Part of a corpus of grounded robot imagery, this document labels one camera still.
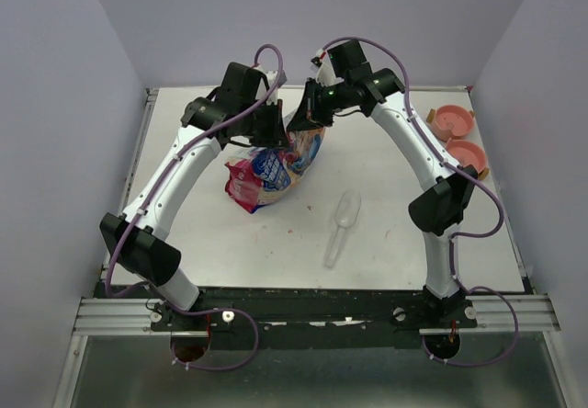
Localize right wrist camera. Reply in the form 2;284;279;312
311;49;337;86

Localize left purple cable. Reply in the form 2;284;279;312
104;43;285;300

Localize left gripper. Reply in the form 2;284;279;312
240;99;291;150

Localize clear plastic scoop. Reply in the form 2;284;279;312
323;189;361;269

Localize aluminium frame rail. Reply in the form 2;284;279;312
73;295;560;337

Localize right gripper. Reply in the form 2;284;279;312
286;78;349;133

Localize cat food bag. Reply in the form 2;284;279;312
225;128;326;213

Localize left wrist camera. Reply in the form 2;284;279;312
253;64;288;106

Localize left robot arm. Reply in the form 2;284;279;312
99;62;288;330

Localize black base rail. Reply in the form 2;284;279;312
112;287;477;351

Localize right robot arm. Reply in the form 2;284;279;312
287;37;478;327

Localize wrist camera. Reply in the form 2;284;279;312
311;49;337;86
253;64;288;106

